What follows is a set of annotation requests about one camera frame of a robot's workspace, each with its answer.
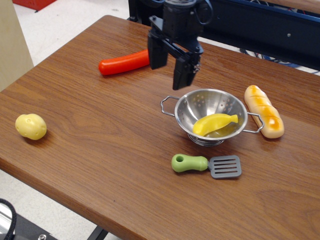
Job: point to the red toy sausage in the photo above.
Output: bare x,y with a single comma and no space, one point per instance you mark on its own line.
124,64

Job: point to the black base bracket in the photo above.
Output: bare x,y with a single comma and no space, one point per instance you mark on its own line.
27,230

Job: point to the green handled grey spatula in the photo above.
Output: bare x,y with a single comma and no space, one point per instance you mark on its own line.
220,167

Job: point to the toy bread loaf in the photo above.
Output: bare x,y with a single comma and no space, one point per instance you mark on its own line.
258,103

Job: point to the black metal frame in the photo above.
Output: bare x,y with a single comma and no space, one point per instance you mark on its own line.
260,26

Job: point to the beige cabinet panel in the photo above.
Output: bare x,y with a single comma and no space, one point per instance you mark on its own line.
15,58

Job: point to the yellow toy banana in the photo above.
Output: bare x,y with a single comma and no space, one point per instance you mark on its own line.
213,122

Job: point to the yellow toy potato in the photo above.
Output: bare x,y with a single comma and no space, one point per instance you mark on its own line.
31,126

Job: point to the red box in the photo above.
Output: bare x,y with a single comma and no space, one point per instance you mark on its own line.
34,4

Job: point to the steel colander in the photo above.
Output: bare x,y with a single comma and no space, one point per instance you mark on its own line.
200,103

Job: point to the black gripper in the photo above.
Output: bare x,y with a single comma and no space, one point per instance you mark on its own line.
176,33

